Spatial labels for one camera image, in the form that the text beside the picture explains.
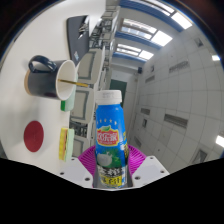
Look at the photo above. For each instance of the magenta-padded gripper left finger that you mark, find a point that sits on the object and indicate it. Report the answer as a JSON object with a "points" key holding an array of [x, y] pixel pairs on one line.
{"points": [[75, 171]]}

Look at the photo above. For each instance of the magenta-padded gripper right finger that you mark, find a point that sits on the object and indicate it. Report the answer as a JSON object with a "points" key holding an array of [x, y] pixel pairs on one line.
{"points": [[148, 170]]}

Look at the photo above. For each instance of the blue drink bottle white cap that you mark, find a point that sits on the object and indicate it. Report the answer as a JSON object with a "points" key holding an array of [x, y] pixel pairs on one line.
{"points": [[110, 133]]}

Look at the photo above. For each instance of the yellow and green sponge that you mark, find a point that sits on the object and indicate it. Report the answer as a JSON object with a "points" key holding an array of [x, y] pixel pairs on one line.
{"points": [[66, 145]]}

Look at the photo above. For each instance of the flat round red coaster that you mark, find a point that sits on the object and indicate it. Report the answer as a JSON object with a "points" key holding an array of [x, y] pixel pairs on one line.
{"points": [[33, 136]]}

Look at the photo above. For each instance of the ceiling lights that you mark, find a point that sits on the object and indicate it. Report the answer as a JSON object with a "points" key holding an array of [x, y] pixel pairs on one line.
{"points": [[176, 120]]}

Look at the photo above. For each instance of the green chalkboard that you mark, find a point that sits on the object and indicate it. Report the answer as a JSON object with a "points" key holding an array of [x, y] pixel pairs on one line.
{"points": [[117, 87]]}

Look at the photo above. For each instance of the golden stirring stick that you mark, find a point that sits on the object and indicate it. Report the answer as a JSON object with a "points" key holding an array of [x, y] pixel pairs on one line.
{"points": [[71, 82]]}

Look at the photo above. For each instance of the dark blue mug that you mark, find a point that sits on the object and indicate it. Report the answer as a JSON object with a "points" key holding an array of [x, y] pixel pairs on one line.
{"points": [[43, 83]]}

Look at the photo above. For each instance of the classroom chairs and desks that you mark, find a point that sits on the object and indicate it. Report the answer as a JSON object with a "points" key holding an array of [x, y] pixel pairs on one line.
{"points": [[90, 66]]}

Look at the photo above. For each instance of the blue window curtain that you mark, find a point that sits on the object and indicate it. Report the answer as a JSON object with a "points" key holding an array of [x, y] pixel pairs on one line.
{"points": [[150, 15], [136, 39], [128, 56]]}

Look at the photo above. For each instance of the tall bright window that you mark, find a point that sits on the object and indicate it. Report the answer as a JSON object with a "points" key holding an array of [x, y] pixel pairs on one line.
{"points": [[160, 38], [181, 20], [145, 54]]}

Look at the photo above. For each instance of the black folder with keys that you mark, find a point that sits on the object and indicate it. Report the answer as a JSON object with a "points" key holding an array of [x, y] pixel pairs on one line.
{"points": [[77, 36]]}

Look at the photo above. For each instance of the black wall speaker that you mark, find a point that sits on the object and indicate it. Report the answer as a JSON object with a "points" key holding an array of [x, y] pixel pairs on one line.
{"points": [[140, 70]]}

